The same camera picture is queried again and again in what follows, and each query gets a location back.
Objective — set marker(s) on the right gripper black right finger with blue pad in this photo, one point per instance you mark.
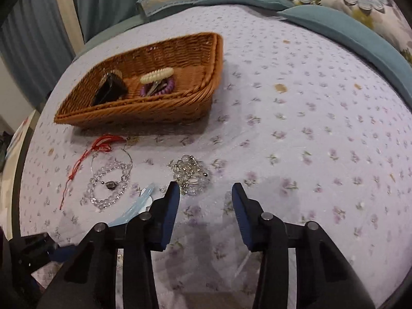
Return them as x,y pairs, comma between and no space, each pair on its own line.
264,233

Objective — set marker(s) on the floral pillow right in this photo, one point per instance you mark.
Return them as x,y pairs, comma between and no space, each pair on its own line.
382,16

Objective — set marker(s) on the brown wicker basket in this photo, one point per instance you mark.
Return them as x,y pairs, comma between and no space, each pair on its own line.
191,65

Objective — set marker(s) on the light blue hair clip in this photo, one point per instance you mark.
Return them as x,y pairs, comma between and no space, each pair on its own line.
142,204

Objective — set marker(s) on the silver rhinestone brooch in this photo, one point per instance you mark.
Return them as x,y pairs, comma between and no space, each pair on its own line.
191,174

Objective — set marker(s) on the thin silver wire bangle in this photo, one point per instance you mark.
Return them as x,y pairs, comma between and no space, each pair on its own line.
105,159

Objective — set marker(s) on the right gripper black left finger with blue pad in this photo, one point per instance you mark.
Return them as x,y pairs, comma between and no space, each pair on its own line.
150,231

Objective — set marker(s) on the silver metal hair clip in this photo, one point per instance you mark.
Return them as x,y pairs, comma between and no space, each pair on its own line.
156,87

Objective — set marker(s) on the black item in basket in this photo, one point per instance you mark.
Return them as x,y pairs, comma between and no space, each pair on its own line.
111,88

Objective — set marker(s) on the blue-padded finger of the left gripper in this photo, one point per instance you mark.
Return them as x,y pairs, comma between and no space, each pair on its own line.
61,253

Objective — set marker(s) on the teal pillow near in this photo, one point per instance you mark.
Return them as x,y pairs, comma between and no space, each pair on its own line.
352,34

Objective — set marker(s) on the blue-grey curtain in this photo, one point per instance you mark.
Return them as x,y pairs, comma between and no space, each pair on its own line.
35,45

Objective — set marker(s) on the floral quilted bedspread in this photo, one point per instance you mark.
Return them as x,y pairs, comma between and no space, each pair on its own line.
308,129

